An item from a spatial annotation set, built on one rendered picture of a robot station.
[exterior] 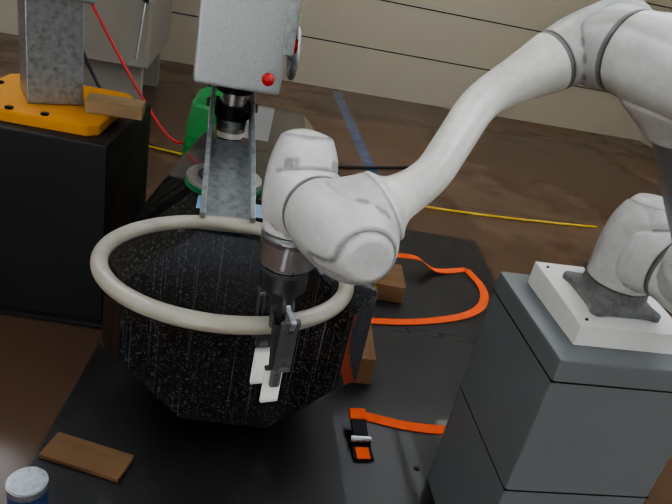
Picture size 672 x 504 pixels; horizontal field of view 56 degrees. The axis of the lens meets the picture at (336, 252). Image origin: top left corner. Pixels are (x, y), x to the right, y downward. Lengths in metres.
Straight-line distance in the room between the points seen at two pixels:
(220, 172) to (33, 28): 1.10
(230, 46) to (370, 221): 0.97
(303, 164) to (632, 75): 0.49
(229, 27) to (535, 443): 1.23
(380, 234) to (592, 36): 0.51
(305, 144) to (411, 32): 6.40
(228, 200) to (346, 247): 0.81
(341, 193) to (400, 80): 6.57
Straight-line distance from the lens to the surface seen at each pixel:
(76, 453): 2.10
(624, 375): 1.58
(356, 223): 0.73
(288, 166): 0.88
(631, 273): 1.56
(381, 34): 7.19
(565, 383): 1.52
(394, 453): 2.25
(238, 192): 1.54
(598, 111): 8.25
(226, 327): 1.00
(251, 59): 1.64
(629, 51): 1.04
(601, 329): 1.56
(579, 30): 1.11
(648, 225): 1.54
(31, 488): 1.87
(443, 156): 0.86
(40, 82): 2.54
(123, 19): 4.90
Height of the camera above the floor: 1.52
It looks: 26 degrees down
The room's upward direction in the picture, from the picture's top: 12 degrees clockwise
